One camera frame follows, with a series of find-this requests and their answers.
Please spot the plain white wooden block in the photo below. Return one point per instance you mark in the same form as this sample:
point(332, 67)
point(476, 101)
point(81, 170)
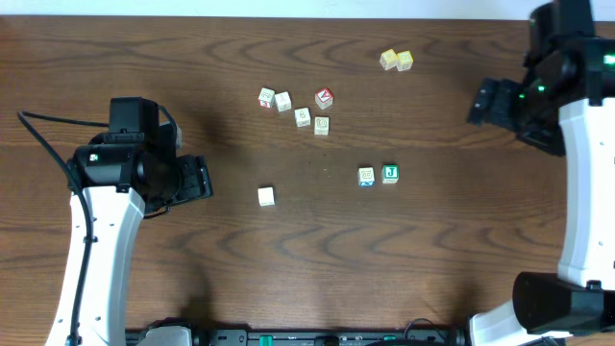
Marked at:
point(266, 196)

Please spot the blue edged picture block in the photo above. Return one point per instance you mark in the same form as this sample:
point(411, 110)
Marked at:
point(366, 176)

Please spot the wooden block animal picture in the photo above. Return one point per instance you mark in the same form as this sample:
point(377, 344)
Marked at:
point(302, 117)

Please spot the red letter A block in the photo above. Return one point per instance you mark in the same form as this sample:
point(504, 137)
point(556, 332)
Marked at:
point(323, 98)

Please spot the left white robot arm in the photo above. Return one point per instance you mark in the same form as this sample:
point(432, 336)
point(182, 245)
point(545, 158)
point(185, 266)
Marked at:
point(117, 183)

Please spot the yellow block right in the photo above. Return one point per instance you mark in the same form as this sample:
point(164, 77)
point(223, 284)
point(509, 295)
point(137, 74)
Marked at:
point(404, 61)

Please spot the green letter J block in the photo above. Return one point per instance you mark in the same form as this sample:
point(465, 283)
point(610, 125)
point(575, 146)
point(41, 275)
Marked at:
point(390, 174)

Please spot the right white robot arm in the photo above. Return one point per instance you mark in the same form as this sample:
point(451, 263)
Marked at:
point(565, 107)

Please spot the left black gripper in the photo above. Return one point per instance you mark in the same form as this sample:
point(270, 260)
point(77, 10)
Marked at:
point(193, 182)

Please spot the plain wooden picture block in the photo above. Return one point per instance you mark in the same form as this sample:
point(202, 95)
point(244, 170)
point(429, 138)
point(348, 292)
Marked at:
point(283, 101)

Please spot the wooden block round picture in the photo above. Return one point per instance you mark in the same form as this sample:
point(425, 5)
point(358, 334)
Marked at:
point(321, 126)

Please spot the wooden block red bottom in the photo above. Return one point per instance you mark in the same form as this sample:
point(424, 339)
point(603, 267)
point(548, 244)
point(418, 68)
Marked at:
point(266, 98)

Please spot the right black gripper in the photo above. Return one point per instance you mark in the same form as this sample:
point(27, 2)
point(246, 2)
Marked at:
point(511, 94)

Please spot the yellow block left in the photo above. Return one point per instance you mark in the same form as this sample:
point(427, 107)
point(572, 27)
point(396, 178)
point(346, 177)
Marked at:
point(388, 59)

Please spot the yellow block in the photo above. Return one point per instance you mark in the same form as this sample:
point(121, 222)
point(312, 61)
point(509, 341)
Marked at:
point(388, 59)
point(404, 61)

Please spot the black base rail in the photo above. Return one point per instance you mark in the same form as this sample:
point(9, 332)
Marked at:
point(421, 332)

